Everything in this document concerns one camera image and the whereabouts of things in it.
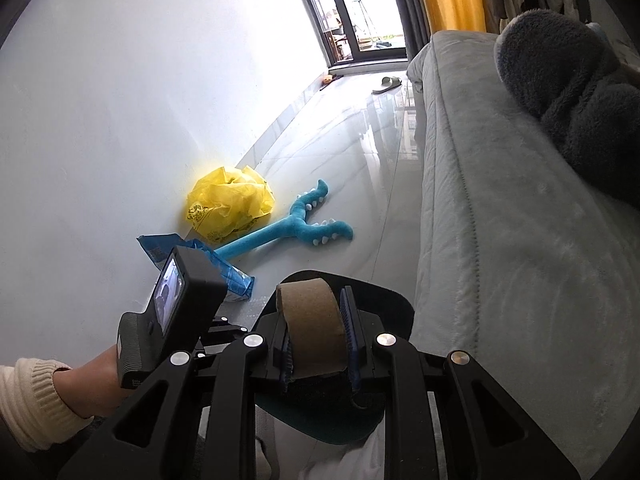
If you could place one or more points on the black framed glass door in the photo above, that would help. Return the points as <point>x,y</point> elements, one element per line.
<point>320,5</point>

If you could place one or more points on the grey curtain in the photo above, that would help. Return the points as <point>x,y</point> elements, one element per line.
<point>410,10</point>

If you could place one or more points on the dark grey fleece blanket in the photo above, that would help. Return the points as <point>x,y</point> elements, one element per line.
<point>565,85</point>

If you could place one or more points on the blue plush toy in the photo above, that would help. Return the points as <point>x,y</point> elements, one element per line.
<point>295,220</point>

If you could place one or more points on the person's left forearm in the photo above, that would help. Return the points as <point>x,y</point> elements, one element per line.
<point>30,395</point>

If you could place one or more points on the bed with grey sheet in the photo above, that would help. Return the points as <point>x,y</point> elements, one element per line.
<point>500,260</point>

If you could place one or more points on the brown cardboard tape roll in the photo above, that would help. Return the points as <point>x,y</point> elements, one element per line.
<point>312,325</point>

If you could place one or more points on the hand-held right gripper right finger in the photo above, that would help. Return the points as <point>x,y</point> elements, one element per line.
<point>350,340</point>

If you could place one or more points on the black trash bin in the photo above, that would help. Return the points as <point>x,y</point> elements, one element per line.
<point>390,305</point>

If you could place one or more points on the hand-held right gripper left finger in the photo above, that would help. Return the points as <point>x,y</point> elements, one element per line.
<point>287,355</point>

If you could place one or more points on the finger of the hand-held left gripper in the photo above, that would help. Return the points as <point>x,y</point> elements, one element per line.
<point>225,327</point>

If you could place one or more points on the yellow plastic bag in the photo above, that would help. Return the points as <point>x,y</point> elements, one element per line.
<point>225,200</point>

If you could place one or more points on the green slipper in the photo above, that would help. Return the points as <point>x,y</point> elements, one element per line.
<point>387,85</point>

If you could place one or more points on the blue printed packet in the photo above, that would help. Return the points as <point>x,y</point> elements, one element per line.
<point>235,280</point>

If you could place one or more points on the small orange toy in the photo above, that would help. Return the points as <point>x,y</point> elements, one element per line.
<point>328,79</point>

